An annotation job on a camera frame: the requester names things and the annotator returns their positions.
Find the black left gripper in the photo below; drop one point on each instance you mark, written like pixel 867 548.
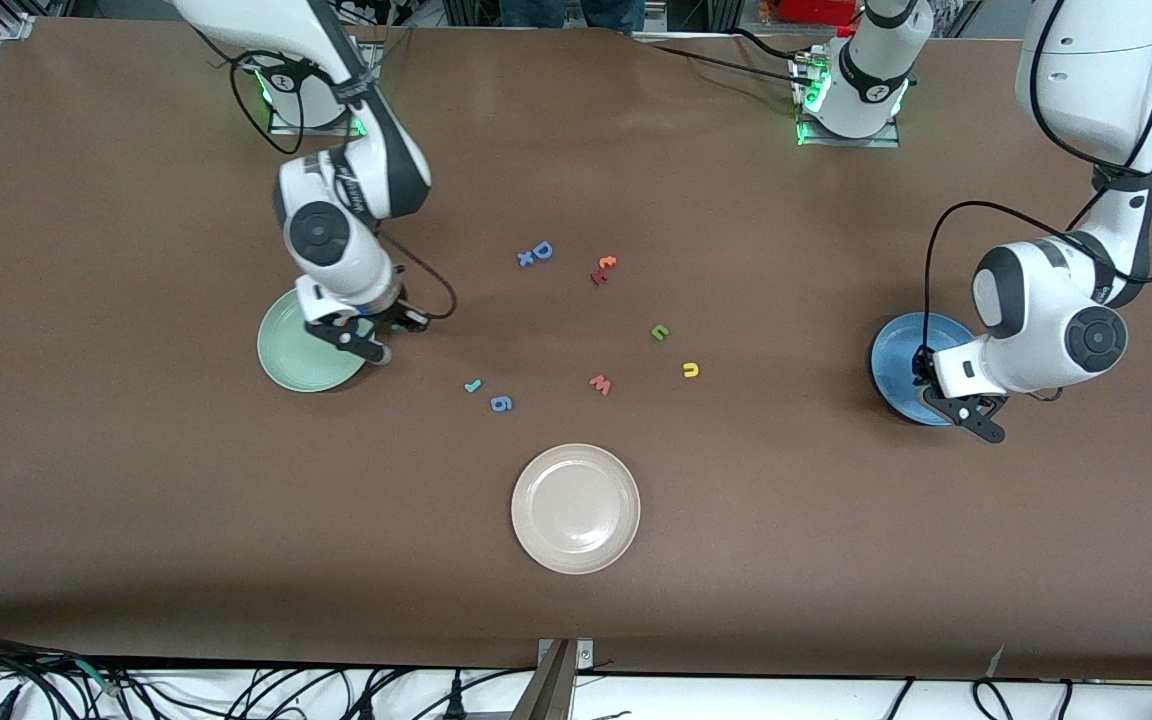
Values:
pixel 926 368

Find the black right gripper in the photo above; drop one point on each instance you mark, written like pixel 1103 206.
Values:
pixel 398 316

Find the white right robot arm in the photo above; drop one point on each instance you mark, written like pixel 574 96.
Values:
pixel 351 255

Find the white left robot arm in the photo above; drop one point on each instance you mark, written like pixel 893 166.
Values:
pixel 1036 300

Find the blue plate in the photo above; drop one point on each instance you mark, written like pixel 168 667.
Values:
pixel 896 360

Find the light green plate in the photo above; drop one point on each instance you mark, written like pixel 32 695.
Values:
pixel 286 360

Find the blue foam letter D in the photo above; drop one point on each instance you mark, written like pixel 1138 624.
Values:
pixel 539 251

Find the pink foam letter w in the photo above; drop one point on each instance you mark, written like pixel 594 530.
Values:
pixel 600 384

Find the beige plate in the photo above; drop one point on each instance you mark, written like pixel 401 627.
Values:
pixel 575 508

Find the grey paper flap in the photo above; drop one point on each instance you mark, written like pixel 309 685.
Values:
pixel 996 662

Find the person legs in jeans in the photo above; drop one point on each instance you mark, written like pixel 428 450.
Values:
pixel 536 12

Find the red box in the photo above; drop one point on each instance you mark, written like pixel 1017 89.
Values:
pixel 816 10

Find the black power plug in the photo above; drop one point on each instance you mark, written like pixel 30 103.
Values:
pixel 456 700

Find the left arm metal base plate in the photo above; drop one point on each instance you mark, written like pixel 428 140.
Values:
pixel 886 142

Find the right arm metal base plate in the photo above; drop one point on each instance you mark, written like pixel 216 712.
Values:
pixel 286 128

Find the metal table edge bracket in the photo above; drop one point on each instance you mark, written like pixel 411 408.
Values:
pixel 551 680

